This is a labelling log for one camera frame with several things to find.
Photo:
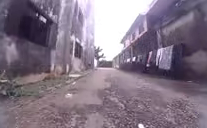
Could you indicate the tree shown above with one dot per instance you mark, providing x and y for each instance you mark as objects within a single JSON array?
[{"x": 98, "y": 53}]

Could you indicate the brown dirt road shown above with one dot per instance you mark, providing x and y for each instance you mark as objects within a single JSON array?
[{"x": 91, "y": 88}]

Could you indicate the row of hanging laundry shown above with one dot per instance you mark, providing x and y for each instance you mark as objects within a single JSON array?
[{"x": 165, "y": 57}]

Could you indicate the robot's own part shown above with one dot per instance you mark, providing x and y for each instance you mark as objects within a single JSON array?
[{"x": 141, "y": 126}]

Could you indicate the grass verge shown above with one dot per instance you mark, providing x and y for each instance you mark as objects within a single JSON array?
[{"x": 34, "y": 87}]

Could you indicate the grey weathered concrete building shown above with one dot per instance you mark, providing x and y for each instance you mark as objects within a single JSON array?
[{"x": 31, "y": 50}]

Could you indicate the dark fence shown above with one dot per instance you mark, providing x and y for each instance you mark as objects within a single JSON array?
[{"x": 177, "y": 63}]

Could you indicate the long building with balcony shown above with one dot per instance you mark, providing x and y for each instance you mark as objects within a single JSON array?
[{"x": 191, "y": 30}]

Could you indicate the dark wall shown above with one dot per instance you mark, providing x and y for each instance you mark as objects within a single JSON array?
[{"x": 105, "y": 64}]

